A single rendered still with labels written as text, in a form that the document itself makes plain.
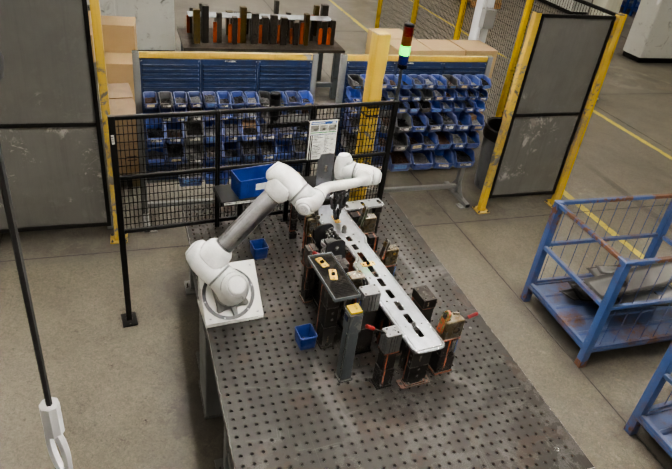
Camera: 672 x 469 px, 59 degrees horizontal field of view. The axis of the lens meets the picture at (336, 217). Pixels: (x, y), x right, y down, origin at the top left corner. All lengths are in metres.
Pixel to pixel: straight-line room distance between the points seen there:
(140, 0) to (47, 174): 4.89
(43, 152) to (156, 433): 2.28
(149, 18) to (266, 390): 7.25
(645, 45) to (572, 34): 7.78
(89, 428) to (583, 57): 5.00
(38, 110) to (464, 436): 3.57
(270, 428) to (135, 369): 1.48
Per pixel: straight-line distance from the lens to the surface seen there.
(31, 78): 4.73
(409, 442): 2.98
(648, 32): 13.64
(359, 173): 3.47
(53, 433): 0.67
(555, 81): 6.03
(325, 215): 3.81
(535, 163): 6.39
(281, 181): 3.03
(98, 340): 4.42
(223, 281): 3.16
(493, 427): 3.17
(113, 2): 9.49
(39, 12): 4.59
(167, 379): 4.10
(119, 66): 7.06
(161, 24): 9.58
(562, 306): 5.02
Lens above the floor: 3.00
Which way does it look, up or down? 32 degrees down
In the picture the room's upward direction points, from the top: 8 degrees clockwise
